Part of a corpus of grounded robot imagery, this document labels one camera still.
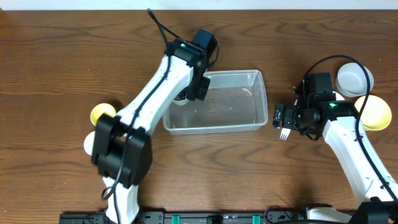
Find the white plastic cup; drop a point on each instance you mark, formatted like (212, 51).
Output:
(88, 143)

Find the white plastic bowl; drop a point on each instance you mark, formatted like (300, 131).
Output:
(338, 97)

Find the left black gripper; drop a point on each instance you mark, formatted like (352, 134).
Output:
(199, 90)

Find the yellow plastic bowl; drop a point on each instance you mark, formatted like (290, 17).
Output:
(377, 114)

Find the grey plastic bowl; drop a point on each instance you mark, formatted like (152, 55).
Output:
(351, 80)

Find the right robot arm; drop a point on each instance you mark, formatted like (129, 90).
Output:
(318, 114)

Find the yellow plastic cup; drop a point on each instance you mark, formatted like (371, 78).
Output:
(98, 110)

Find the clear plastic storage container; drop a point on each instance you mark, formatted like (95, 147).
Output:
(236, 101)

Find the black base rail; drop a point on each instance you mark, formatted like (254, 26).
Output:
(157, 217)

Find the white plastic fork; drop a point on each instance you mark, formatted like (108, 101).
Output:
(284, 134)

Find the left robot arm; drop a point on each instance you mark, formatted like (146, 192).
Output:
(122, 149)

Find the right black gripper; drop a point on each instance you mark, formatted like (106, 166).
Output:
(285, 116)

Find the grey plastic cup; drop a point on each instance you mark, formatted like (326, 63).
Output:
(180, 101)

